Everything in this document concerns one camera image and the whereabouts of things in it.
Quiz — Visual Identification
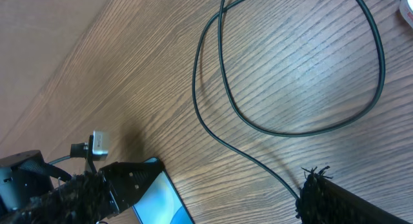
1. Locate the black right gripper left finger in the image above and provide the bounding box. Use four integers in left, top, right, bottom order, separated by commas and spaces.
1, 172, 112, 224

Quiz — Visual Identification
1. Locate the blue Galaxy smartphone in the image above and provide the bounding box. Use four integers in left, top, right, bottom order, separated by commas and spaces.
133, 170, 195, 224

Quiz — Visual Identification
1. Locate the white power strip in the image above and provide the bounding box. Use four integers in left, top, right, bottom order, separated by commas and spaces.
399, 0, 413, 28

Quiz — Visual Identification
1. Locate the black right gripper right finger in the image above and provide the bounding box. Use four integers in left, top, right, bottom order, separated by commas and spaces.
296, 166, 409, 224

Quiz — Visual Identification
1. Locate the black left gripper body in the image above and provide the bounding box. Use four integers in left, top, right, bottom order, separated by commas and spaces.
1, 150, 72, 214

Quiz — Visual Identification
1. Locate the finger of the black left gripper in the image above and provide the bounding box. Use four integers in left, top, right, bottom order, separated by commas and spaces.
99, 161, 165, 218

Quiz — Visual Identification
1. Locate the black charger cable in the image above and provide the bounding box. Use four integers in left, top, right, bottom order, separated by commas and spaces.
192, 0, 387, 201

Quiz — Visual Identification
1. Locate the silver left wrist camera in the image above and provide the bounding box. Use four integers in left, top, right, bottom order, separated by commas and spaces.
70, 130, 110, 161

